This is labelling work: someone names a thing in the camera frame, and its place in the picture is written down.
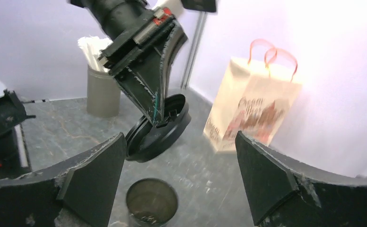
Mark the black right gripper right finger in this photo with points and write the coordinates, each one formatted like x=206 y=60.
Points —
x=284 y=192

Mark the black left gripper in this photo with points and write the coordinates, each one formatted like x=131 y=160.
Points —
x=144 y=45

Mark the white straws in cup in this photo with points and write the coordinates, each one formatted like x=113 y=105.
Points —
x=103 y=93

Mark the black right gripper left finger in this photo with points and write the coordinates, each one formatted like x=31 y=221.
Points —
x=78 y=190

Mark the paper takeout bag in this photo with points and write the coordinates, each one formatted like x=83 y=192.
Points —
x=254 y=97

